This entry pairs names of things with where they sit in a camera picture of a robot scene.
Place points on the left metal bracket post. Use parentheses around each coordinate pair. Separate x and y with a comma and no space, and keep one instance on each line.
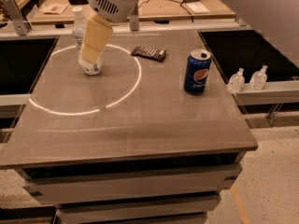
(10,10)

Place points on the middle metal bracket post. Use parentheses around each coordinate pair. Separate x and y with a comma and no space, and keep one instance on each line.
(134,20)

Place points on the left clear sanitizer bottle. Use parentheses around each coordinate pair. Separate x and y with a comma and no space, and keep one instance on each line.
(236,82)

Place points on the right clear sanitizer bottle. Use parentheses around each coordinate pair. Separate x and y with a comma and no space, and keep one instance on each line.
(258,79)

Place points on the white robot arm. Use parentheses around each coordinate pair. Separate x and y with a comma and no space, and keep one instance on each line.
(98,27)

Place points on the chocolate rxbar wrapper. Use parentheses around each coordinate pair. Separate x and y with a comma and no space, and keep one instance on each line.
(149,53)

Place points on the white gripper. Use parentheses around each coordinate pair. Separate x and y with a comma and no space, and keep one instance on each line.
(116,4)

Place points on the white paper sheet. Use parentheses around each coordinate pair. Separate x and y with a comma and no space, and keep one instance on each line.
(198,8)

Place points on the brown paper envelope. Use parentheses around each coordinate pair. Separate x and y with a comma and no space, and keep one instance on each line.
(55,9)

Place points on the grey drawer cabinet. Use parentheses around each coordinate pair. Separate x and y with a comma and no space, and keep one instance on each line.
(180,190)

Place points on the clear plastic water bottle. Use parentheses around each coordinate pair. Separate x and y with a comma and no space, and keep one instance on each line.
(78,33)

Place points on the black object on desk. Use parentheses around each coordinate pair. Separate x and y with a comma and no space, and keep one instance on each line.
(78,2)

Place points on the clear sanitizer bottle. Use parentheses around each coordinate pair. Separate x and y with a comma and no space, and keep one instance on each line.
(236,82)
(258,79)

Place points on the blue pepsi can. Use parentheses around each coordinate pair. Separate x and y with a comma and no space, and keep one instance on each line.
(197,70)

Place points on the metal bracket post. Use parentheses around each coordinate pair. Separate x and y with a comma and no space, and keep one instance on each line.
(10,10)
(134,20)

